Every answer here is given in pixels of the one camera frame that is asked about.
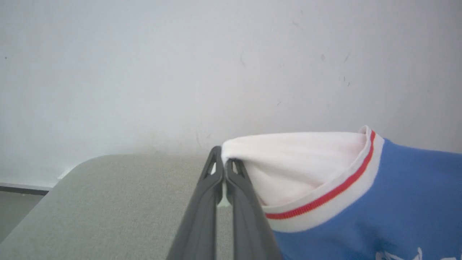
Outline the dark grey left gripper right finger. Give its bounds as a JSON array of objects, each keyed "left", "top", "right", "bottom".
[{"left": 225, "top": 159, "right": 284, "bottom": 260}]

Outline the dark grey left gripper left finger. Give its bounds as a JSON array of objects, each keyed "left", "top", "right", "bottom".
[{"left": 166, "top": 146, "right": 225, "bottom": 260}]

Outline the blue white red-striped garment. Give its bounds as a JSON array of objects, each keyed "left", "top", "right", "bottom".
[{"left": 221, "top": 125, "right": 462, "bottom": 260}]

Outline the grey-green fabric sofa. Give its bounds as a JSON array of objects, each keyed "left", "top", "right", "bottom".
[{"left": 0, "top": 153, "right": 286, "bottom": 260}]

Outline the wall skirting board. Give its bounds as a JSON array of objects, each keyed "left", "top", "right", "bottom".
[{"left": 0, "top": 182, "right": 55, "bottom": 196}]

